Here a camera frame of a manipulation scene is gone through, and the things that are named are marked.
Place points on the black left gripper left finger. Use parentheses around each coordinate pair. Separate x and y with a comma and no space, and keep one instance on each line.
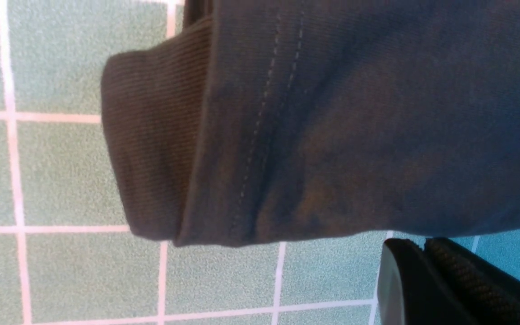
(410,290)

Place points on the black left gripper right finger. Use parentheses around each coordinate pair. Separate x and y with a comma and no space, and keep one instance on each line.
(489,294)

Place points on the green gridded cutting mat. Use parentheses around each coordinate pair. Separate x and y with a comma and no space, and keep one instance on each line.
(67,256)

